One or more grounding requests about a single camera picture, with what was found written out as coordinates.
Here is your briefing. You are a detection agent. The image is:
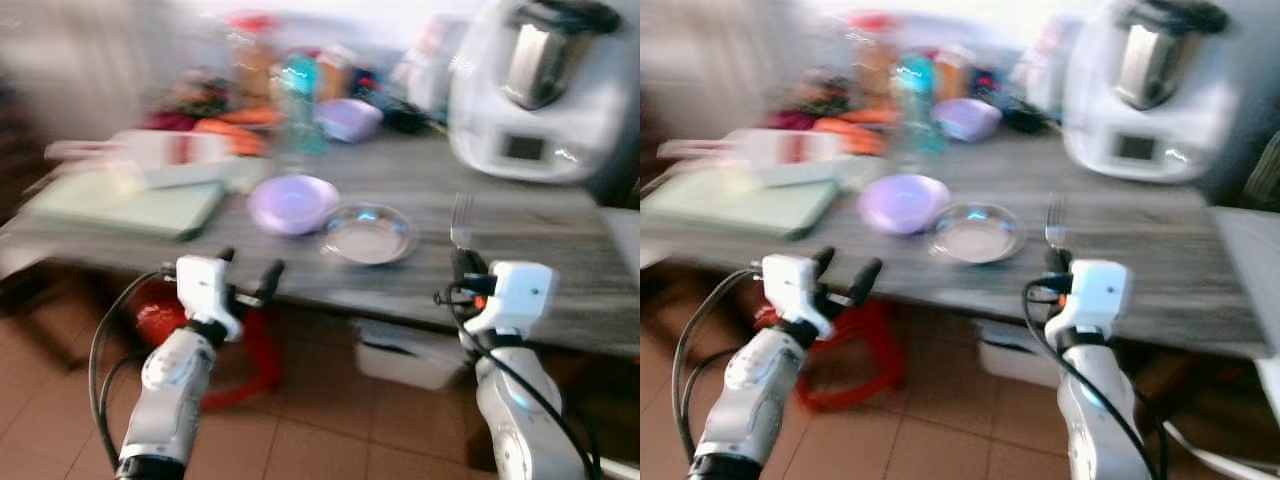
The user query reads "silver metal fork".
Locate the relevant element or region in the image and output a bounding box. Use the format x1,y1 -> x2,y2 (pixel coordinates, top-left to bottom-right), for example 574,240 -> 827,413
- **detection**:
1044,191 -> 1068,252
449,191 -> 474,252

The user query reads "red plastic stool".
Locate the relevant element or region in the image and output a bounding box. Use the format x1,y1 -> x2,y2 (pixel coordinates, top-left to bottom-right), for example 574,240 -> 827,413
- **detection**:
754,299 -> 907,414
124,279 -> 283,413

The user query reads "white storage box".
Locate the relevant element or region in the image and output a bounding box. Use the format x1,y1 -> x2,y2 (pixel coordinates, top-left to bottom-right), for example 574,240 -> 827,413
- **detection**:
354,319 -> 467,392
974,319 -> 1062,387

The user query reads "large purple plastic bowl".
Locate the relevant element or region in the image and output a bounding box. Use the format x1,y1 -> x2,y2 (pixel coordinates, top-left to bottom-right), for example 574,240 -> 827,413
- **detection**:
857,173 -> 952,237
247,174 -> 342,238

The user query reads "round stainless steel plate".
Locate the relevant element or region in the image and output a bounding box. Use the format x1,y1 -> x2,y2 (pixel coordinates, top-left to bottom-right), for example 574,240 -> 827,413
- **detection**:
319,201 -> 420,267
927,201 -> 1027,266

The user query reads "pale green cutting board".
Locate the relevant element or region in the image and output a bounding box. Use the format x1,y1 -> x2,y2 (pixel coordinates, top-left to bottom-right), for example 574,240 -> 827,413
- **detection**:
19,164 -> 230,242
640,164 -> 842,240

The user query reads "white mandoline slicer red blade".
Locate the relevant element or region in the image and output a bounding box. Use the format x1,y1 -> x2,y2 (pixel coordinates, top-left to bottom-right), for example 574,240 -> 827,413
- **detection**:
44,129 -> 242,192
658,127 -> 853,190

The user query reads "clear drinking glass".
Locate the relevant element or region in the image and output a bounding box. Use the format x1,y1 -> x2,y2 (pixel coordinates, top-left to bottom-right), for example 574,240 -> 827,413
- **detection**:
888,100 -> 936,177
274,100 -> 322,177

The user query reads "small black pouch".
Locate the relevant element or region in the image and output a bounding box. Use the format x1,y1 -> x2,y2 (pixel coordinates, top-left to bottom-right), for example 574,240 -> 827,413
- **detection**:
1000,99 -> 1056,137
384,99 -> 442,137

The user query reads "dark floral printed bag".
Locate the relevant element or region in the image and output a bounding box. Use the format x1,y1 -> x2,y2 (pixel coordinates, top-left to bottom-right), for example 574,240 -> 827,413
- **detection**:
790,69 -> 857,117
169,69 -> 237,117

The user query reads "small purple plastic bowl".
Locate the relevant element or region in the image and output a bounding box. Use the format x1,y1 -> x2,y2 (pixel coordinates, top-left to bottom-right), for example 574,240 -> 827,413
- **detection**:
932,97 -> 1002,144
315,97 -> 385,144

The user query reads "white food processor steel bowl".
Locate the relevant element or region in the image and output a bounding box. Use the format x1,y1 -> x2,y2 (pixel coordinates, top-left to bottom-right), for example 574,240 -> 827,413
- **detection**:
446,0 -> 641,207
1061,0 -> 1252,185

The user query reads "teal water bottle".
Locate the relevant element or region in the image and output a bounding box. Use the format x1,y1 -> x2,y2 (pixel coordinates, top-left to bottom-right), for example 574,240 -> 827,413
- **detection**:
279,54 -> 327,157
894,54 -> 939,161

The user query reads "white appliance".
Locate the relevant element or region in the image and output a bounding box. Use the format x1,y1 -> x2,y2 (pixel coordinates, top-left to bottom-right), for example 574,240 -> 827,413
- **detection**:
1209,204 -> 1280,353

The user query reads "red lidded jar with bread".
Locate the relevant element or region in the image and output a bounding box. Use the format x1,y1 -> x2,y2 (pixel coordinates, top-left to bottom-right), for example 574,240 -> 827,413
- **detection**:
227,11 -> 282,112
847,11 -> 898,112

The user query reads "clear plastic measuring jug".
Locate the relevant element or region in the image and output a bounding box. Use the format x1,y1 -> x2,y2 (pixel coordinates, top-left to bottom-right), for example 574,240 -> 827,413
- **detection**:
394,19 -> 472,112
1010,19 -> 1083,112

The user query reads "orange sauce squeeze bottle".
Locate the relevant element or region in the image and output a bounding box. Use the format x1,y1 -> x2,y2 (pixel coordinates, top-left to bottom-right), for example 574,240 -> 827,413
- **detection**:
935,47 -> 968,102
317,47 -> 352,102

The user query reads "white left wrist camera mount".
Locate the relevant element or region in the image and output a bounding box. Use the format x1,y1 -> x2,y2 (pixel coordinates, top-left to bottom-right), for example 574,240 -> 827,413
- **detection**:
761,252 -> 827,327
175,254 -> 242,327

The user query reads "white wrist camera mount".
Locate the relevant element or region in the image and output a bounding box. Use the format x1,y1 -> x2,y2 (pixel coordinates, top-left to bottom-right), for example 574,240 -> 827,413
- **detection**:
175,254 -> 242,327
465,261 -> 559,337
1045,259 -> 1134,342
761,252 -> 827,327

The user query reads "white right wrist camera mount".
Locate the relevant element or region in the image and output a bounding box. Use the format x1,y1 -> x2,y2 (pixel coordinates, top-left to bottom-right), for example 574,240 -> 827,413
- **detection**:
1045,259 -> 1134,342
465,261 -> 559,337

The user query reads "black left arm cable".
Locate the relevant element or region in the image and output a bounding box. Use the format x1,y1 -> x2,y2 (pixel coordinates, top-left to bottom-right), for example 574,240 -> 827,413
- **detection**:
89,263 -> 182,473
98,347 -> 152,463
671,260 -> 767,463
680,345 -> 736,456

